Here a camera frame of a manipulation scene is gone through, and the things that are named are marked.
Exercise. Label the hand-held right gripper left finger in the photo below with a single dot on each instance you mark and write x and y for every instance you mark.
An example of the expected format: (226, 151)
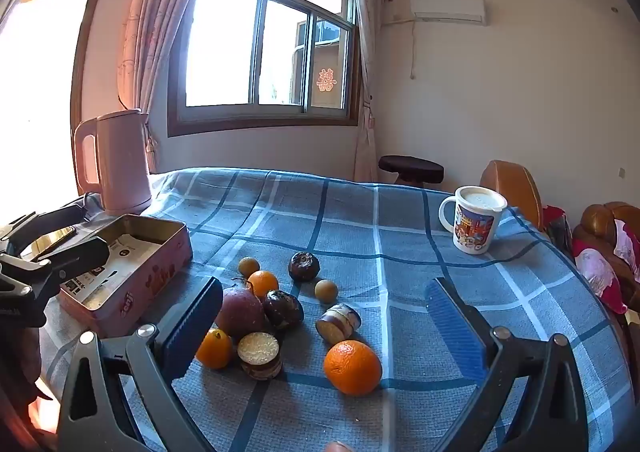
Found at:
(192, 327)

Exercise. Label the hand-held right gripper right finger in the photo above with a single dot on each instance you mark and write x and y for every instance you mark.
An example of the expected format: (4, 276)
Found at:
(452, 327)

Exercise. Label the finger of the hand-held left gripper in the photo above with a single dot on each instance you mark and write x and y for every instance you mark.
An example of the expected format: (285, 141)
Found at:
(80, 257)
(55, 217)

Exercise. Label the oval orange citrus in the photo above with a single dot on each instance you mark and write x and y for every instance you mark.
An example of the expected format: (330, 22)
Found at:
(215, 349)

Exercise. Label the purple round fruit with stem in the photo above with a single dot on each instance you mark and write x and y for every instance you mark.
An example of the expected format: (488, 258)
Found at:
(242, 314)

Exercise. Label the pink tin box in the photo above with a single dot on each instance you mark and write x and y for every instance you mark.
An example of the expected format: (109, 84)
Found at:
(150, 277)

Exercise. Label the round sandwich biscuit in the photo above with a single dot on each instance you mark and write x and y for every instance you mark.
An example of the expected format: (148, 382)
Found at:
(258, 352)

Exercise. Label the small brown longan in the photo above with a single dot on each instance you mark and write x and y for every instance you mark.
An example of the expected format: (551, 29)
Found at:
(248, 267)
(326, 291)

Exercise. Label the small round mandarin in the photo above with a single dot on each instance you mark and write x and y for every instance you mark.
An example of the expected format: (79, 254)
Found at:
(264, 282)

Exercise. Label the dark brown water chestnut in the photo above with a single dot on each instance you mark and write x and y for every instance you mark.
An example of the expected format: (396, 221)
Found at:
(304, 266)
(283, 309)

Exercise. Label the large round orange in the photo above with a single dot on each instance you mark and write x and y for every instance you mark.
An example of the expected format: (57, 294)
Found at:
(352, 367)

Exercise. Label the printed paper leaflet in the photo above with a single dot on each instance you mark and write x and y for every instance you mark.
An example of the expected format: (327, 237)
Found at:
(125, 244)

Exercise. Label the pink electric kettle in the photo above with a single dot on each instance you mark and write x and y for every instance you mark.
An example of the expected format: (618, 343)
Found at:
(122, 162)

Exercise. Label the white printed mug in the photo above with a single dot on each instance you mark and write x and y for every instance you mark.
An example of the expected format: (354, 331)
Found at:
(472, 232)

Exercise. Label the curtain tassel tieback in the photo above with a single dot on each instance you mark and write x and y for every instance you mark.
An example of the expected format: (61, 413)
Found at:
(151, 147)

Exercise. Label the white plastic mug lid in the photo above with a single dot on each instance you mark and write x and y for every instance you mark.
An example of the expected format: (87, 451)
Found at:
(482, 199)

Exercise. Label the red cloth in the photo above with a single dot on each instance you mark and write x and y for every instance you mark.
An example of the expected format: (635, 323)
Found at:
(554, 222)

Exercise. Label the blue plaid tablecloth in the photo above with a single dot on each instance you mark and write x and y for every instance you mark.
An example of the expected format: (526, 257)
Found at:
(350, 222)

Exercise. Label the brown leather chair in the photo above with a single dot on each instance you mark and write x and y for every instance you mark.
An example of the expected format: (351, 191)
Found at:
(510, 187)
(600, 219)

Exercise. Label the pink cloth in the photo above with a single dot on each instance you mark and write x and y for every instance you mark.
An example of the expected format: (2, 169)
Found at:
(597, 272)

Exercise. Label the dark round stool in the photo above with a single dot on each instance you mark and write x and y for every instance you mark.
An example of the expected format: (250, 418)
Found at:
(410, 167)

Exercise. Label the pink patterned curtain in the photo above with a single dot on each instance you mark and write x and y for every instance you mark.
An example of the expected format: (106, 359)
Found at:
(150, 32)

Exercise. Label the sliding window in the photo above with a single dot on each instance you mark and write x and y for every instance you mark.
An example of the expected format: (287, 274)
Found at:
(225, 47)

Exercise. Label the red paper window sticker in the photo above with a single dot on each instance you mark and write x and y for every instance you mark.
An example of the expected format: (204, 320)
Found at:
(325, 80)

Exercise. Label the pale curtain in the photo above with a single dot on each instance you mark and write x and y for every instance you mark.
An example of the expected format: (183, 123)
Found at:
(365, 57)

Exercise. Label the white air conditioner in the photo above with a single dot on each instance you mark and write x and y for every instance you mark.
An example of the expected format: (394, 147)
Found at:
(447, 7)

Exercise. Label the wooden door frame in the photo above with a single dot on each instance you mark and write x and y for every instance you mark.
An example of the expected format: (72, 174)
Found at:
(82, 57)

